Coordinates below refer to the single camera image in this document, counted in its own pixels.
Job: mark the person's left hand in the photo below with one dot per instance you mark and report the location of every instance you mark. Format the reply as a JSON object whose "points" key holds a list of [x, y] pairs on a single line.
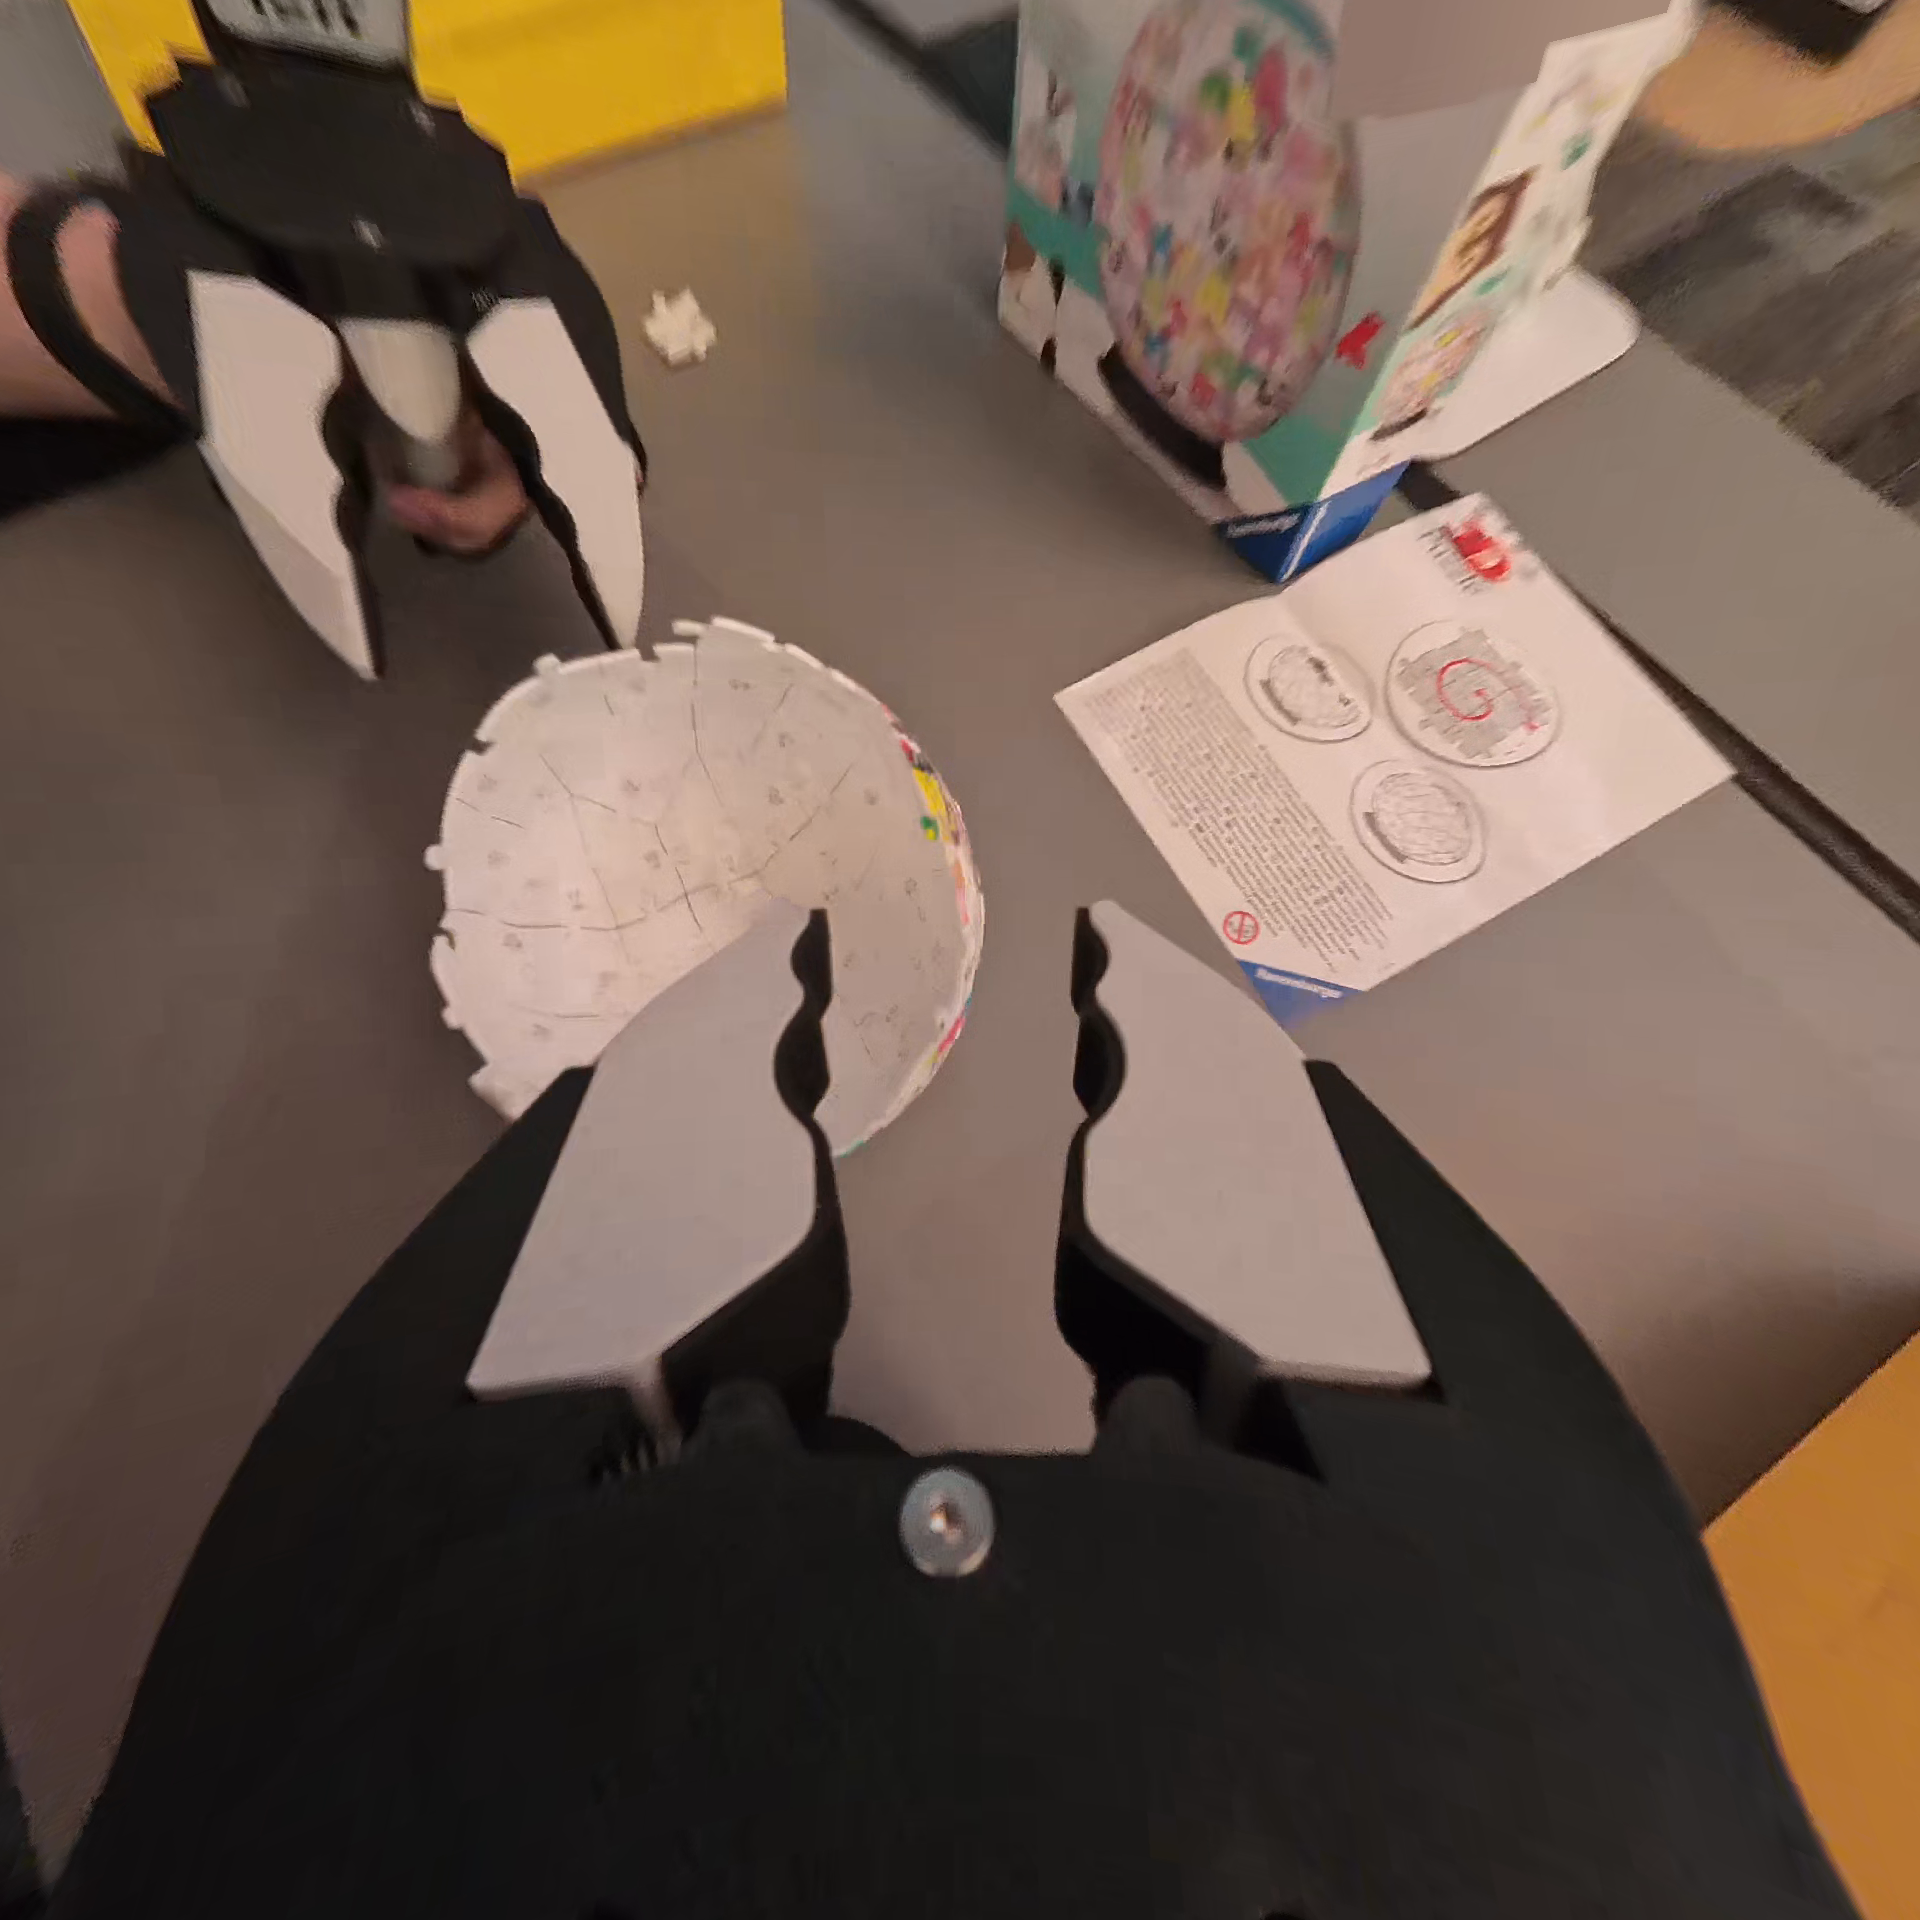
{"points": [[464, 517]]}

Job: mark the colourful puzzle ball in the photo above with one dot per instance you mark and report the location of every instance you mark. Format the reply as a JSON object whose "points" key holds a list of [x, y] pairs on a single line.
{"points": [[644, 809]]}

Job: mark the person's left forearm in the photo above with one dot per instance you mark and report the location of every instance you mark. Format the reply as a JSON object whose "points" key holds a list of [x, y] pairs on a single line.
{"points": [[60, 329]]}

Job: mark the teal puzzle box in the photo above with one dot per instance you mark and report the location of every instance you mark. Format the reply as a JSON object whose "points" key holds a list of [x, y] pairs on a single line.
{"points": [[1200, 224]]}

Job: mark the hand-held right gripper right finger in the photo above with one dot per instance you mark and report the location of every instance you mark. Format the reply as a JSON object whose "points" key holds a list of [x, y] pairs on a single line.
{"points": [[1243, 1200]]}

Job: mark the white instruction leaflet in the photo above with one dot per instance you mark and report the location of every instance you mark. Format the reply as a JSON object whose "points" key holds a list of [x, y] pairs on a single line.
{"points": [[1348, 779]]}

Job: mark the small puzzle piece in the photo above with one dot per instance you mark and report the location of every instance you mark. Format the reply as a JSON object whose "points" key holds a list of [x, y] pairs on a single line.
{"points": [[677, 329]]}

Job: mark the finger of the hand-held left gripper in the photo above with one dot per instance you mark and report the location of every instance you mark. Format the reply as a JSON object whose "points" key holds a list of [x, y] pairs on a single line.
{"points": [[271, 435], [562, 420]]}

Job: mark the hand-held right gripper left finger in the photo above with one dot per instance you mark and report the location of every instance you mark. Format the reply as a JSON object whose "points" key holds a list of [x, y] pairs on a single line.
{"points": [[661, 1200]]}

